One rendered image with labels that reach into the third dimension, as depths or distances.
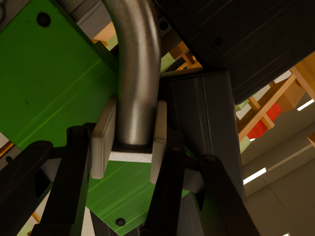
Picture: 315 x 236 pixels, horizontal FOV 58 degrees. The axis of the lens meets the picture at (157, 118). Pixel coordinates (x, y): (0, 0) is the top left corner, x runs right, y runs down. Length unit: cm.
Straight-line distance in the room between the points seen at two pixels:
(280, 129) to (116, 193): 949
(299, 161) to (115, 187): 765
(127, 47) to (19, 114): 12
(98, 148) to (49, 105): 10
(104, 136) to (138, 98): 5
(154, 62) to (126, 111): 4
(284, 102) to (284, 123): 544
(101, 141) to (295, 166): 778
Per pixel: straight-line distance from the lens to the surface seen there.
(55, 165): 16
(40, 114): 26
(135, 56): 19
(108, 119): 19
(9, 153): 45
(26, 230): 668
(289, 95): 431
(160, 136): 17
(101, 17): 86
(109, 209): 30
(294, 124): 976
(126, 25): 19
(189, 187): 16
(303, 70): 103
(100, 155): 17
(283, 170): 790
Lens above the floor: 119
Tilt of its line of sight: 2 degrees up
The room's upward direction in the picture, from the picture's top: 142 degrees clockwise
